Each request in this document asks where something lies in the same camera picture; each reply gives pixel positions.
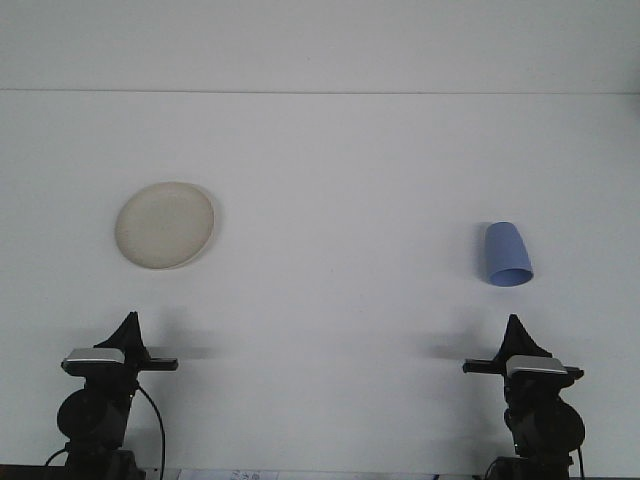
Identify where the pale blue cup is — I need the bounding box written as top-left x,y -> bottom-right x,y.
482,221 -> 534,288

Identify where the pale round plate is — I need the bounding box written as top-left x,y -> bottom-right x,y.
114,180 -> 218,271

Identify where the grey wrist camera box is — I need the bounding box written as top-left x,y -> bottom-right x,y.
60,347 -> 127,374
504,354 -> 570,378

